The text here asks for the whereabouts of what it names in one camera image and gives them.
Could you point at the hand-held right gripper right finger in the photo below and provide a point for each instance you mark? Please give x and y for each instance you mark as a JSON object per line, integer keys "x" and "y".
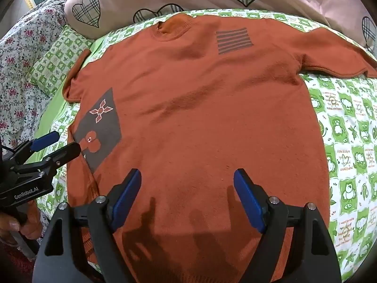
{"x": 249, "y": 200}

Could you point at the green printed checked blanket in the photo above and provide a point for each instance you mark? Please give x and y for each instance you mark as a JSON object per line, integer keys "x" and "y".
{"x": 347, "y": 153}

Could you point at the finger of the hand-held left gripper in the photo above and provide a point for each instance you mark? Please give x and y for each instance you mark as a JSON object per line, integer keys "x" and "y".
{"x": 66, "y": 151}
{"x": 44, "y": 141}

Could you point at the person's left hand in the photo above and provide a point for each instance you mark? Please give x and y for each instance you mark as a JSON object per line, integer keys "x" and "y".
{"x": 28, "y": 222}

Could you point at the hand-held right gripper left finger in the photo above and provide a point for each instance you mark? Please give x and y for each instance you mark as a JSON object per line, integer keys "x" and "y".
{"x": 127, "y": 196}

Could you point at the orange knit sweater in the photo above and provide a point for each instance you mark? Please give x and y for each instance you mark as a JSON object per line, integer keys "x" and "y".
{"x": 191, "y": 109}

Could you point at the floral quilt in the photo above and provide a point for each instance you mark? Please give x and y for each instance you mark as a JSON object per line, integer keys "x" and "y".
{"x": 17, "y": 64}

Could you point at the green checked pillow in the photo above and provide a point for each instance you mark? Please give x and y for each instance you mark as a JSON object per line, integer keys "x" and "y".
{"x": 56, "y": 62}

